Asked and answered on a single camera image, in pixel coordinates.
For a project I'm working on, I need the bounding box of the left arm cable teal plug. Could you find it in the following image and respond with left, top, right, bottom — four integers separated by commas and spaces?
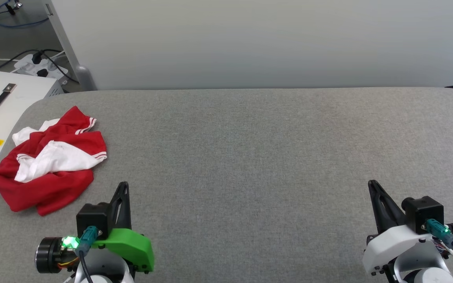
78, 226, 102, 283

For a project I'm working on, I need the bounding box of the white equipment box black handle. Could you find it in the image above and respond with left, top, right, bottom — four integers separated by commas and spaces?
0, 70, 65, 178

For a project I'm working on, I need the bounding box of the right arm cable teal plug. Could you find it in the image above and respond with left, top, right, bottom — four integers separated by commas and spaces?
424, 219, 453, 276

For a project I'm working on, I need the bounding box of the white power strip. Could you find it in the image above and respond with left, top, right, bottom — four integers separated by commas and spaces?
13, 54, 69, 85

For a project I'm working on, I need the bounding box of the white partition screen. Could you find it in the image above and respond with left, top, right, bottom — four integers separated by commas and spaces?
45, 0, 453, 91

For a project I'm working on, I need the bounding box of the red and white shirt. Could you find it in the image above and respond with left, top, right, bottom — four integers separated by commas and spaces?
0, 106, 108, 216

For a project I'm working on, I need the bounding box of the blue cable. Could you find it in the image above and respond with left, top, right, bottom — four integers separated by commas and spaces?
0, 0, 50, 29

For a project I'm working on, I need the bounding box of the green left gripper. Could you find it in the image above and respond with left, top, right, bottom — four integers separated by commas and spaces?
92, 181, 155, 273

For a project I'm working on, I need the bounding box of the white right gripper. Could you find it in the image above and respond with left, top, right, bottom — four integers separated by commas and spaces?
362, 180, 441, 276

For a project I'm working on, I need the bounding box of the arm cable teal plug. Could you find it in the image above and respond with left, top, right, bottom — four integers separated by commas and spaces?
424, 219, 453, 276
78, 226, 102, 283

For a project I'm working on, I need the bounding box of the black power cable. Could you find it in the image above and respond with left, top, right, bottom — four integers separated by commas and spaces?
0, 49, 80, 84

